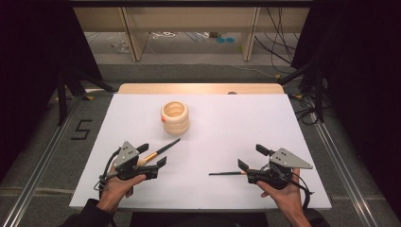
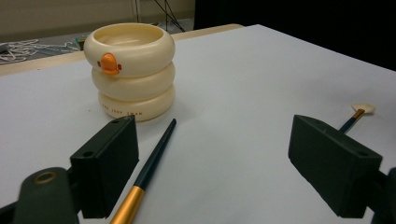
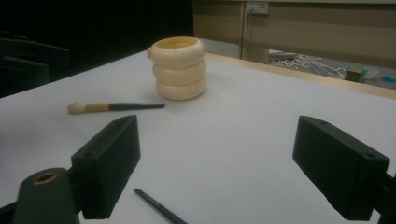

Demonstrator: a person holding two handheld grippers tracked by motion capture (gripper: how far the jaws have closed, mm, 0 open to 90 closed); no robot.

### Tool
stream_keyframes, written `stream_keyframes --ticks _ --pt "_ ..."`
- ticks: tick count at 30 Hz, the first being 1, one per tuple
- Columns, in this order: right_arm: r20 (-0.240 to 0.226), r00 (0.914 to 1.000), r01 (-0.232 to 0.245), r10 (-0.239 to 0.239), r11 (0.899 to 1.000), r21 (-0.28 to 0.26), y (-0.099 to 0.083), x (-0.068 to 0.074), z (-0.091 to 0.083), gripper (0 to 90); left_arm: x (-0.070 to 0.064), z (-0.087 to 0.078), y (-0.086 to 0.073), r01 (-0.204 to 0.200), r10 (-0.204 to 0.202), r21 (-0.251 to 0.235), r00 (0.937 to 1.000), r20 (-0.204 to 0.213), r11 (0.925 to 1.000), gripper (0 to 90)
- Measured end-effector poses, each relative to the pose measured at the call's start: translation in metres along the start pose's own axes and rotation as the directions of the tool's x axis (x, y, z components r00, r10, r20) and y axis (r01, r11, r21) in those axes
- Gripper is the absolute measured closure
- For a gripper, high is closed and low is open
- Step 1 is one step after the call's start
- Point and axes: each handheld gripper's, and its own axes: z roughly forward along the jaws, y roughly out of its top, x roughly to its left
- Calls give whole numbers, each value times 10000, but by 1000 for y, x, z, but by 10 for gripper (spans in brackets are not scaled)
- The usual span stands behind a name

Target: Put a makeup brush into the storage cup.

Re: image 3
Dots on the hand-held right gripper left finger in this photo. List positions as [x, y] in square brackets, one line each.
[107, 161]

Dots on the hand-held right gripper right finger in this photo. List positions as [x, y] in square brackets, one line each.
[339, 168]

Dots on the large cream-tipped makeup brush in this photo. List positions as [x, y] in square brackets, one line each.
[124, 107]

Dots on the cream ringed brush holder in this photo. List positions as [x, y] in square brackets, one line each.
[180, 74]

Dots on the small green box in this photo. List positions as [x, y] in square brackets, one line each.
[356, 74]

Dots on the blue disc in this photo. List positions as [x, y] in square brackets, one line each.
[388, 79]

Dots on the white table sheet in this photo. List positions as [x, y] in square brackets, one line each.
[236, 133]

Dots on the dark chair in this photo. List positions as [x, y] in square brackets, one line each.
[28, 62]

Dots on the beige wooden desk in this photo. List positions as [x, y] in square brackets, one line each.
[311, 34]

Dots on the white wall socket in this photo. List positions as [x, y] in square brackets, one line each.
[257, 7]

